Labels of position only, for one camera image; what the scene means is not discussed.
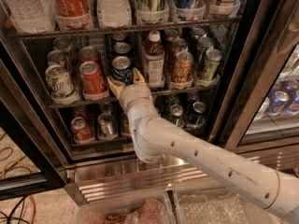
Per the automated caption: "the bottom shelf blue can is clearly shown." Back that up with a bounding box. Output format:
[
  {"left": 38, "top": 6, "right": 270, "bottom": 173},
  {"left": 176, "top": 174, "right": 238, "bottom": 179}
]
[{"left": 187, "top": 102, "right": 206, "bottom": 125}]

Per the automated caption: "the front white green soda can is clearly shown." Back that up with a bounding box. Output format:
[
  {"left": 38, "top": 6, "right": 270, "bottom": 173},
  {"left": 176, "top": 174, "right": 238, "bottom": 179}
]
[{"left": 45, "top": 64, "right": 75, "bottom": 98}]

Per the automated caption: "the clear bottle white label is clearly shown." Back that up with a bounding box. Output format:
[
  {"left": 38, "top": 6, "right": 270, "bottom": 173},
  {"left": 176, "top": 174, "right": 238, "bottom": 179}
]
[{"left": 97, "top": 0, "right": 132, "bottom": 28}]

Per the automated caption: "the front green soda can right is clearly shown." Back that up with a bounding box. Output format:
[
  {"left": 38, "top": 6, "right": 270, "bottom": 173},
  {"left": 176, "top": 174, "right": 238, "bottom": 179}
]
[{"left": 197, "top": 49, "right": 222, "bottom": 80}]

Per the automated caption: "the bottom shelf red can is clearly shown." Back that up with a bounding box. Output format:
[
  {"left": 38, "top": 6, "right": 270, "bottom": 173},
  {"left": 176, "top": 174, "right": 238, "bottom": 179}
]
[{"left": 71, "top": 117, "right": 93, "bottom": 142}]

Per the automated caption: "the brown tea bottle white label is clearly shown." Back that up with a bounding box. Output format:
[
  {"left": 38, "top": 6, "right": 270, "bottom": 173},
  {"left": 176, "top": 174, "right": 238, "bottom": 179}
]
[{"left": 143, "top": 31, "right": 164, "bottom": 83}]

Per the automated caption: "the left clear plastic bin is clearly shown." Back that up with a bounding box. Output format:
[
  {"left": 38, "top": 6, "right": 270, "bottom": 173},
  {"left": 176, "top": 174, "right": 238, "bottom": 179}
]
[{"left": 70, "top": 189, "right": 176, "bottom": 224}]

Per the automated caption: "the bottom shelf orange can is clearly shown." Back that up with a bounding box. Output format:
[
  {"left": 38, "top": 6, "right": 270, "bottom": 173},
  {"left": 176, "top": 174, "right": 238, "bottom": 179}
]
[{"left": 121, "top": 114, "right": 130, "bottom": 134}]

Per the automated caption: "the bottom shelf silver can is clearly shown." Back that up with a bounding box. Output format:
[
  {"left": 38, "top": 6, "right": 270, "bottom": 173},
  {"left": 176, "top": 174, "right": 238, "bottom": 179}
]
[{"left": 97, "top": 112, "right": 116, "bottom": 138}]

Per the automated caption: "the left fridge glass door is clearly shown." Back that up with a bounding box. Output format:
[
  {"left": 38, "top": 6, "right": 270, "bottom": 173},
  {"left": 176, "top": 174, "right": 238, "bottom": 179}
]
[{"left": 0, "top": 61, "right": 66, "bottom": 201}]

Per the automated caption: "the orange cable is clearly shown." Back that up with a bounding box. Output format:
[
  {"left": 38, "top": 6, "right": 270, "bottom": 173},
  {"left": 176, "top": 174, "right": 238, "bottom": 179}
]
[{"left": 0, "top": 160, "right": 39, "bottom": 224}]

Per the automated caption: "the red coke can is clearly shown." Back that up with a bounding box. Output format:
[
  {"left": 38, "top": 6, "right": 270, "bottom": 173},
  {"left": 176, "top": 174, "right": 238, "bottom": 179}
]
[
  {"left": 79, "top": 46, "right": 101, "bottom": 63},
  {"left": 79, "top": 62, "right": 107, "bottom": 95}
]

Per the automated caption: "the right fridge glass door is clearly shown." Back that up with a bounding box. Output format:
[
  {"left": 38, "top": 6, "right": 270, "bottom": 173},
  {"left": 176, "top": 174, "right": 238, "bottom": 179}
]
[{"left": 221, "top": 0, "right": 299, "bottom": 151}]

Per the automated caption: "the bottom shelf green can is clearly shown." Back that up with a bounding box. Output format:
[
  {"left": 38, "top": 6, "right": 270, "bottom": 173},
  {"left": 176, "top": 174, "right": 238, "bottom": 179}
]
[{"left": 169, "top": 104, "right": 184, "bottom": 128}]

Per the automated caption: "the front gold A&W can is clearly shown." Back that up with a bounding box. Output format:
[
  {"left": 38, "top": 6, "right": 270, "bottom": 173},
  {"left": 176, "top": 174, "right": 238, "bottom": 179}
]
[{"left": 170, "top": 51, "right": 193, "bottom": 83}]

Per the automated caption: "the blue pepsi can behind door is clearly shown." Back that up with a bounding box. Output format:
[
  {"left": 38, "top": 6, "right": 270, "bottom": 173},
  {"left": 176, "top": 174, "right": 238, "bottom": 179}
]
[{"left": 266, "top": 91, "right": 289, "bottom": 116}]

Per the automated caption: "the white green soda can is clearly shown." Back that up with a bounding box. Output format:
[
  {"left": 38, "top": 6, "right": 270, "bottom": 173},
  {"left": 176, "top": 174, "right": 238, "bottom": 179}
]
[
  {"left": 45, "top": 64, "right": 75, "bottom": 98},
  {"left": 47, "top": 50, "right": 67, "bottom": 67}
]

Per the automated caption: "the red coke bottle top shelf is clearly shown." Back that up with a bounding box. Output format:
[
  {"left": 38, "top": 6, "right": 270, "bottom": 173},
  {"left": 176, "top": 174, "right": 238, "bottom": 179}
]
[{"left": 49, "top": 0, "right": 92, "bottom": 19}]

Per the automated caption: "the clear plastic bin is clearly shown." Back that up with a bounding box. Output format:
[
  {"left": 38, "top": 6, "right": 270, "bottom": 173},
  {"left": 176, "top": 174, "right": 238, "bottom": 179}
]
[
  {"left": 70, "top": 189, "right": 176, "bottom": 224},
  {"left": 173, "top": 188, "right": 281, "bottom": 224}
]

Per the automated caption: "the black cable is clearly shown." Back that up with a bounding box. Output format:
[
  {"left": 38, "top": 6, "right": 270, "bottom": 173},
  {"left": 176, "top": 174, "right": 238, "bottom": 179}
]
[{"left": 0, "top": 195, "right": 30, "bottom": 224}]

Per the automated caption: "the blue pepsi can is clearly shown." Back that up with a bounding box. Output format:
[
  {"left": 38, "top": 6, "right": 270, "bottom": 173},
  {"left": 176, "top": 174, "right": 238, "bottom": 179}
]
[
  {"left": 266, "top": 91, "right": 289, "bottom": 116},
  {"left": 112, "top": 56, "right": 134, "bottom": 85}
]

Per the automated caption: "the right clear plastic bin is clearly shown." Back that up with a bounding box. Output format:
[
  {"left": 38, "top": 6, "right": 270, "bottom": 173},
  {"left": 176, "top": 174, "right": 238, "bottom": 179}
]
[{"left": 173, "top": 188, "right": 281, "bottom": 224}]

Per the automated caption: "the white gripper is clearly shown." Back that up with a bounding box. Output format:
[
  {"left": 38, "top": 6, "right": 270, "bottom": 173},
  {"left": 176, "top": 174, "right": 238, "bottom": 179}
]
[{"left": 107, "top": 67, "right": 152, "bottom": 111}]

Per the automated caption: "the front red coke can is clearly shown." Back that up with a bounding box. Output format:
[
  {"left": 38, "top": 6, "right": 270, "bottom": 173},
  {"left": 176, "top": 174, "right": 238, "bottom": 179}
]
[{"left": 79, "top": 62, "right": 107, "bottom": 95}]

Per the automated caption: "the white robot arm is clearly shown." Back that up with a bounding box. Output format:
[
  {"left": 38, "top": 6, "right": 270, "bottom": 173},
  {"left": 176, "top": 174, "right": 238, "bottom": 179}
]
[{"left": 107, "top": 70, "right": 299, "bottom": 224}]

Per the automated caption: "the fridge glass door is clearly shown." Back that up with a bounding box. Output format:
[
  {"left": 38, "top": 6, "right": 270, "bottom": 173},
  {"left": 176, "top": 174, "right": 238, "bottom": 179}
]
[
  {"left": 221, "top": 0, "right": 299, "bottom": 151},
  {"left": 0, "top": 61, "right": 66, "bottom": 201}
]

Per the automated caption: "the clear water bottle top shelf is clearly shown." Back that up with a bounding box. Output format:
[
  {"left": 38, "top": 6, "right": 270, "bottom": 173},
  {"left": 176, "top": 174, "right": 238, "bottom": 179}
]
[{"left": 5, "top": 0, "right": 55, "bottom": 34}]

